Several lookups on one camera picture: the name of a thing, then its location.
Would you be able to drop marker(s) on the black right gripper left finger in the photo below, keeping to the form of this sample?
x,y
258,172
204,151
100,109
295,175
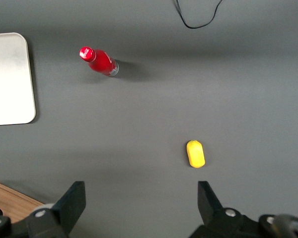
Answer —
x,y
64,213

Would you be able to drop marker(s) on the beige plastic tray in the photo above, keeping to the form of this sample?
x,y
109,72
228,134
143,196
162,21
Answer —
x,y
10,81

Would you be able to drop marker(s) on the red soda bottle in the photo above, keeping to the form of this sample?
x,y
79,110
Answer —
x,y
100,63

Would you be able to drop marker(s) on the dark grey table mat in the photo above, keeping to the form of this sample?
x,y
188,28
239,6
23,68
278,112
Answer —
x,y
149,111

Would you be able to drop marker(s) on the wooden drawer cabinet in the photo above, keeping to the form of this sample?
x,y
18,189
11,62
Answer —
x,y
12,198

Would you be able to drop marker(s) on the yellow lemon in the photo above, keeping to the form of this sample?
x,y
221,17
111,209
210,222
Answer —
x,y
195,155

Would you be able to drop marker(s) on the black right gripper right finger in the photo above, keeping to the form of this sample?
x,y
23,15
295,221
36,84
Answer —
x,y
213,213

